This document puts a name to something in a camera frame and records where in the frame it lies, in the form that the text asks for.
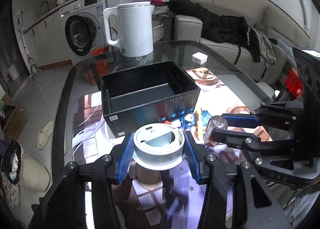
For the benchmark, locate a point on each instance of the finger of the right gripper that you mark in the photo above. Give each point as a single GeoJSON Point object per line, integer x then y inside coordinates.
{"type": "Point", "coordinates": [280, 161]}
{"type": "Point", "coordinates": [279, 115]}

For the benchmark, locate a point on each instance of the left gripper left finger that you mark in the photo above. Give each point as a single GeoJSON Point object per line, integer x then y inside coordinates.
{"type": "Point", "coordinates": [110, 169]}

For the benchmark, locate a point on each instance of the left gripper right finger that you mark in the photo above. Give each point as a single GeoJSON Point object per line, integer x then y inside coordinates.
{"type": "Point", "coordinates": [207, 169]}

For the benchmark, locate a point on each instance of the amber handle screwdriver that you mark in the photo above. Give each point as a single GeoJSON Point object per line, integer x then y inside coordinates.
{"type": "Point", "coordinates": [215, 122]}

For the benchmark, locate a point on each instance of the blue bottle with label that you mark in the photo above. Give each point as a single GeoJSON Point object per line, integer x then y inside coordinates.
{"type": "Point", "coordinates": [188, 121]}

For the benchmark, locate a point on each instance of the blue faceted bottle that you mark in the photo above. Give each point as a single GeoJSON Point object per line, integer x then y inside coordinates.
{"type": "Point", "coordinates": [205, 117]}

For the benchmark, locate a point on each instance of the black cardboard box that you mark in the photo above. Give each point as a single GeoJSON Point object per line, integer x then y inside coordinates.
{"type": "Point", "coordinates": [158, 92]}

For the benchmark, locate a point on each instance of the grey garment on sofa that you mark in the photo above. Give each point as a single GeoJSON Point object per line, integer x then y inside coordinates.
{"type": "Point", "coordinates": [266, 49]}

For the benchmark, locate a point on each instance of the anime printed desk mat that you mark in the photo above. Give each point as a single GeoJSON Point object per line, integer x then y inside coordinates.
{"type": "Point", "coordinates": [164, 196]}

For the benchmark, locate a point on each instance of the white slipper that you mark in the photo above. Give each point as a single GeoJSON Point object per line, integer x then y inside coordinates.
{"type": "Point", "coordinates": [44, 135]}

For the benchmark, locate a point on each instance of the black bag with foil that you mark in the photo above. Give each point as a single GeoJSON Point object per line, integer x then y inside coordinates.
{"type": "Point", "coordinates": [13, 162]}

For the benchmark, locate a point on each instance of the small white charger cube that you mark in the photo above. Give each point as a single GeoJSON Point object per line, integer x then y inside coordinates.
{"type": "Point", "coordinates": [199, 58]}

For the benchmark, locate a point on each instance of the black jacket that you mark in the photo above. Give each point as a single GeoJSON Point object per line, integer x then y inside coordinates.
{"type": "Point", "coordinates": [219, 29]}

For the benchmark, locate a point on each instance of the red gift box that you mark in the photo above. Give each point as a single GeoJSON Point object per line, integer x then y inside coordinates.
{"type": "Point", "coordinates": [91, 73]}

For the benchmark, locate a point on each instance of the brown cardboard box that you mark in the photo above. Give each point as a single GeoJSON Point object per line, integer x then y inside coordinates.
{"type": "Point", "coordinates": [12, 119]}

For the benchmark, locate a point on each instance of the wicker basket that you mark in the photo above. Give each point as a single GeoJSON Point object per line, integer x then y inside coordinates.
{"type": "Point", "coordinates": [157, 29]}

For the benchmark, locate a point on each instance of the white electric kettle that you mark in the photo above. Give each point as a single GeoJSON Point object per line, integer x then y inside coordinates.
{"type": "Point", "coordinates": [134, 28]}

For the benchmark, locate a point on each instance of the white washing machine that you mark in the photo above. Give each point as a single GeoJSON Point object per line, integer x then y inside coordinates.
{"type": "Point", "coordinates": [83, 28]}

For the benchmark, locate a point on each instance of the black kitchen faucet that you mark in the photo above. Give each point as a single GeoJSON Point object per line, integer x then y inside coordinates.
{"type": "Point", "coordinates": [44, 7]}

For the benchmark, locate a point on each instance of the white bowl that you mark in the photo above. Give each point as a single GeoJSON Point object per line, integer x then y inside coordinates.
{"type": "Point", "coordinates": [59, 2]}

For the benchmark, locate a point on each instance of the mop with metal handle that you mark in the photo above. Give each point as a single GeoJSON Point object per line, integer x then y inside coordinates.
{"type": "Point", "coordinates": [34, 69]}

